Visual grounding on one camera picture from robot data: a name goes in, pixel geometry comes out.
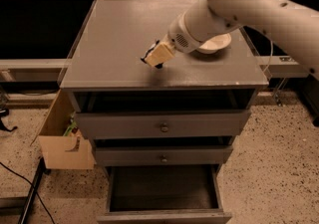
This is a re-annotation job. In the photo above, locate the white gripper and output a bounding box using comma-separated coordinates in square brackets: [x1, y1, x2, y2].
[146, 14, 201, 67]

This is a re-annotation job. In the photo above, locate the blue rxbar blueberry wrapper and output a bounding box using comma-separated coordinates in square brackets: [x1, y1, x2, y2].
[140, 40, 163, 69]

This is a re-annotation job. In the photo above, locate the grey drawer cabinet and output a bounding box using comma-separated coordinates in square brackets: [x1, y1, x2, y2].
[59, 0, 270, 224]

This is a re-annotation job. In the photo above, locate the top grey drawer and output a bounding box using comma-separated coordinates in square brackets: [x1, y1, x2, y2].
[75, 111, 250, 139]

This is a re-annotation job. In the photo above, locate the middle grey drawer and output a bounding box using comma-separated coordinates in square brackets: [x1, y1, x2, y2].
[95, 146, 232, 166]

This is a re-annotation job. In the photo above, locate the open bottom grey drawer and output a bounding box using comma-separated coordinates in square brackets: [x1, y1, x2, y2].
[97, 165, 231, 224]

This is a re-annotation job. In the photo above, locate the white paper bowl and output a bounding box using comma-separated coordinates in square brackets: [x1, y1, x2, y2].
[197, 33, 231, 54]

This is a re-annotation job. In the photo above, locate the green item in box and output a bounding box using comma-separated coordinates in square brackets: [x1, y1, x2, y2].
[63, 113, 77, 136]

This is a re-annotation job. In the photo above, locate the cardboard box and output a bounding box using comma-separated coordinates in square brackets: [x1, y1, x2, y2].
[37, 91, 95, 170]

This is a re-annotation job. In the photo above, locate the black floor bar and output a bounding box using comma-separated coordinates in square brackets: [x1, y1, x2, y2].
[18, 158, 47, 224]

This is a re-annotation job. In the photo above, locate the black floor cable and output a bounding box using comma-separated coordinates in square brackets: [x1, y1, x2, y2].
[0, 161, 56, 224]

